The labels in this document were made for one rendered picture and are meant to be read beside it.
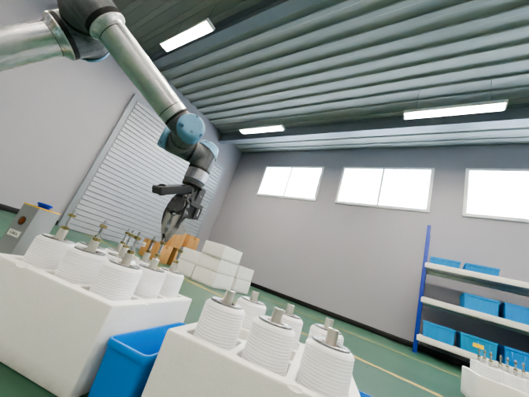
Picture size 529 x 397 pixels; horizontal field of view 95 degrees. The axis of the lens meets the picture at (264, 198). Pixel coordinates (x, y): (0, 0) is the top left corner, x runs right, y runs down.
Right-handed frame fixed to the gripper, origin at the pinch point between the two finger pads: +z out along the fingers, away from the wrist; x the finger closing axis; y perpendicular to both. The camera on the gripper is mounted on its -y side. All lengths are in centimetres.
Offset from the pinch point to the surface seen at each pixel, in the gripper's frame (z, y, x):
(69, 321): 23.0, -18.1, -5.4
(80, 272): 14.6, -16.0, 3.6
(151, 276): 11.5, -1.7, -4.1
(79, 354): 27.3, -16.4, -11.1
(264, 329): 11.1, -3.5, -42.6
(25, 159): -53, 81, 494
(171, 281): 12.5, 9.5, -0.7
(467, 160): -330, 478, -152
